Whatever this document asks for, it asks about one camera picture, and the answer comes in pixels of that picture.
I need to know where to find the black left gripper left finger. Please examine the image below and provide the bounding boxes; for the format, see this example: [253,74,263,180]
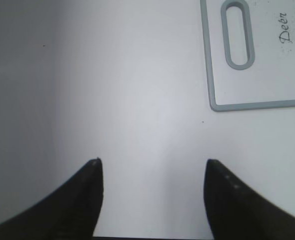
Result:
[0,158,104,240]

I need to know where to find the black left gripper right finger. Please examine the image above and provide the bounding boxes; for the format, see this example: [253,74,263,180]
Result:
[205,159,295,240]

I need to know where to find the white grey-rimmed cutting board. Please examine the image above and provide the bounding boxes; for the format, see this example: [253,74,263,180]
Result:
[200,0,295,112]

